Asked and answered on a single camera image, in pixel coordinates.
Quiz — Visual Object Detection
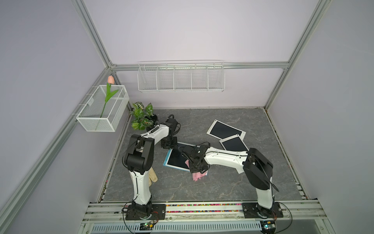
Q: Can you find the white drawing tablet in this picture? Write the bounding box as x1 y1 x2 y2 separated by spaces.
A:
207 120 246 139
219 135 248 174

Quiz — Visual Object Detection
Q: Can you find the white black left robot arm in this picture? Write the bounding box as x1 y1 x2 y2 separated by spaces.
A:
122 114 180 219

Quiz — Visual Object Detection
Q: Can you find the beige cloth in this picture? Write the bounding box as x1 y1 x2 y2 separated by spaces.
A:
149 167 158 187

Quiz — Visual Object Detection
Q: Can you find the pink microfiber cloth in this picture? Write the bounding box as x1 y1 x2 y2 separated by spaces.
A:
185 160 208 181

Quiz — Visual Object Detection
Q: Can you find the black ribbed plant pot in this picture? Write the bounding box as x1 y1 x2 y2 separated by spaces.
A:
146 114 158 132

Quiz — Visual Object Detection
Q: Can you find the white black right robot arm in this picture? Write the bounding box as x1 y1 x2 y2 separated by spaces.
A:
179 145 283 219

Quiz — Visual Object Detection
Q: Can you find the white mesh side basket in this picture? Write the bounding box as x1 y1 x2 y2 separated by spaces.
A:
76 85 129 132

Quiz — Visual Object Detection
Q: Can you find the pink artificial tulip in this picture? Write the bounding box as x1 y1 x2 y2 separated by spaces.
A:
100 75 118 118

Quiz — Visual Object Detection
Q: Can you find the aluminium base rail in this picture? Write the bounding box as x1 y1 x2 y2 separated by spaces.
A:
82 200 327 223

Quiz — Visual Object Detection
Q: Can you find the white ventilation grille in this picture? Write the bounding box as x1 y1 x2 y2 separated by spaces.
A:
91 220 262 234

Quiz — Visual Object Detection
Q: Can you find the large blue drawing tablet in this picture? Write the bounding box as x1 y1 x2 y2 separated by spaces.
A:
163 142 193 172

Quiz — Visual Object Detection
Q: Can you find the white wire wall basket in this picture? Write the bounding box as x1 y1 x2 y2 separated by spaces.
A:
137 60 226 92

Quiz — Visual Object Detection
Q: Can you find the green potted plant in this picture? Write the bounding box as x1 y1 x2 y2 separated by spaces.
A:
131 101 153 131

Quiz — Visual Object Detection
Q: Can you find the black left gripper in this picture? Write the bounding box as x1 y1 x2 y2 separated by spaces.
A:
161 136 178 150

